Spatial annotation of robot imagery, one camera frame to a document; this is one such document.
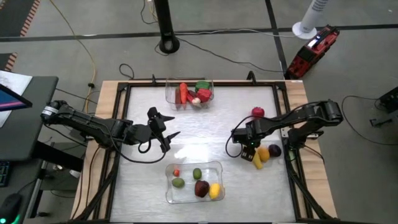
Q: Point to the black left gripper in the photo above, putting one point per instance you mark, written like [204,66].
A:
[143,133]

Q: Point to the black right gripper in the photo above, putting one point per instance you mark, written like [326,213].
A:
[248,133]

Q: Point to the yellow corn cob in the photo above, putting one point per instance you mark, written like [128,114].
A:
[257,163]

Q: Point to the bright red long pepper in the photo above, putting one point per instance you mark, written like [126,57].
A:
[189,98]

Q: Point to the orange carrot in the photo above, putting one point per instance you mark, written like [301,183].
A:
[183,92]

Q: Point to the small red tomato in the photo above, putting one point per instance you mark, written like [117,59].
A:
[176,172]

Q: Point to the white garlic bulb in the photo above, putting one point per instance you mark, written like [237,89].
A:
[196,100]

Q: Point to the dark red oblong vegetable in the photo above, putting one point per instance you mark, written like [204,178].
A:
[192,93]

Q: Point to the yellow lemon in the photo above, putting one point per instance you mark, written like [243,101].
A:
[214,191]

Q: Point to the green oval fruit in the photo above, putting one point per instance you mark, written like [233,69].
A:
[178,182]

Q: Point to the green lime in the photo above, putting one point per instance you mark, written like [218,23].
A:
[197,173]

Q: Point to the dark red apple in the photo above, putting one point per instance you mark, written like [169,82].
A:
[202,188]

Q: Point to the green bell pepper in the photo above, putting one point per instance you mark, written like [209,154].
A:
[202,85]

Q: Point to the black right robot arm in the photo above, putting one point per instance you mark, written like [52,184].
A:
[295,115]

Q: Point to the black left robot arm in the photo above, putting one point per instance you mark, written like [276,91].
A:
[87,123]

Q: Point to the orange fruit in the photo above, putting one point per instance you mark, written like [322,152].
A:
[264,154]

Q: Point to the dark purple plum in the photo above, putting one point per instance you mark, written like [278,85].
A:
[275,150]

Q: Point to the clear plastic bin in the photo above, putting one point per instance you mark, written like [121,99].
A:
[186,196]
[170,93]

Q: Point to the white power strip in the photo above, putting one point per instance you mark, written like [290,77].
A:
[284,133]

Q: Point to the red round fruit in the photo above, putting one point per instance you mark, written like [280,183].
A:
[257,112]

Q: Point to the wooden table board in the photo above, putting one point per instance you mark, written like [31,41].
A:
[107,93]

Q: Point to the black pole with base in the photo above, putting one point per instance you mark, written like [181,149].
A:
[164,18]

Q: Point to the red tool case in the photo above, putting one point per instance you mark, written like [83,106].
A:
[311,53]

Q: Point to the black desk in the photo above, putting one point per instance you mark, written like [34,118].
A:
[34,124]

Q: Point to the black floor equipment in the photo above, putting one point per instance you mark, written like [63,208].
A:
[388,102]

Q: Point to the computer monitor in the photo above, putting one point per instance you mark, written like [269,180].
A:
[12,99]

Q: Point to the white paper sheet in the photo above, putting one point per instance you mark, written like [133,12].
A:
[15,82]

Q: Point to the white tower fan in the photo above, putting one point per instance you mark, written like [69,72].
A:
[314,15]

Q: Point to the black keyboard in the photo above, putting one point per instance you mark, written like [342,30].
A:
[3,174]

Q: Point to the black mat with striped edge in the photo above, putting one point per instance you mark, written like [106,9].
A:
[15,15]
[6,60]

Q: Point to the black computer mouse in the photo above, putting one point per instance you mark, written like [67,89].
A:
[9,207]

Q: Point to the black diagonal frame strut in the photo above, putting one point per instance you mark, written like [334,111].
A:
[306,193]
[102,189]

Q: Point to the black table frame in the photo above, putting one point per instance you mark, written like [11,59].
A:
[233,84]

